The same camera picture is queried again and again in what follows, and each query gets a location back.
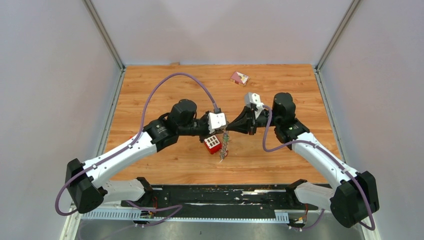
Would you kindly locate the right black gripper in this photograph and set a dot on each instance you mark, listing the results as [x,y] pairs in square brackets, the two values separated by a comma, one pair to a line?
[243,123]

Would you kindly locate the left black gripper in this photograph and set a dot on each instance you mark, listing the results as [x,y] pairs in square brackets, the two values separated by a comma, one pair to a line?
[208,132]

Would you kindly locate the large metal keyring with rings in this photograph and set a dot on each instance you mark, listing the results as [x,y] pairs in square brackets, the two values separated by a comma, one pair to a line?
[224,149]

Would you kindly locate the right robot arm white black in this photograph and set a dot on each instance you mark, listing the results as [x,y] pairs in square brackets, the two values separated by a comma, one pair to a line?
[352,196]

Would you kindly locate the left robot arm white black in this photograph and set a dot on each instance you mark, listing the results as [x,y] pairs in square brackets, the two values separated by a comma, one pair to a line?
[89,182]

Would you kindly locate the red window toy brick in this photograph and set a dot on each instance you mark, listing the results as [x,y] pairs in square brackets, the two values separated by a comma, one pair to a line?
[213,144]

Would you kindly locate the playing card box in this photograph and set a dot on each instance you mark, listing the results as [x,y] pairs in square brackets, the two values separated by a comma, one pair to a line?
[239,78]

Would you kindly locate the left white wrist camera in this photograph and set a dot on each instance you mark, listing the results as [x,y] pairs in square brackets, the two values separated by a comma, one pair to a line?
[216,121]

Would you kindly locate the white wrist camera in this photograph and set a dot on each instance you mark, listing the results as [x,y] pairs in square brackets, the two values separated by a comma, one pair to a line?
[216,121]
[253,101]

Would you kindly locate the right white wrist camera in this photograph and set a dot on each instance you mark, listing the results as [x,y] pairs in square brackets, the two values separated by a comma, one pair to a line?
[253,101]

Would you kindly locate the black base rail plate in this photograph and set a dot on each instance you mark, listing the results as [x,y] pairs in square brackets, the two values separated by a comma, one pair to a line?
[221,202]

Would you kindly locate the right aluminium frame post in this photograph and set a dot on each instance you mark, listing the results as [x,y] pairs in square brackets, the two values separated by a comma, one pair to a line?
[352,8]

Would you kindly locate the aluminium frame post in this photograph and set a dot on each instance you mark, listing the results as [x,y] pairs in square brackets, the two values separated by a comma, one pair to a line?
[104,33]
[352,8]

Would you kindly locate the left aluminium frame post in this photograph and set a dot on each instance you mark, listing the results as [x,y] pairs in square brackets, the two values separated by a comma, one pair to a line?
[104,33]

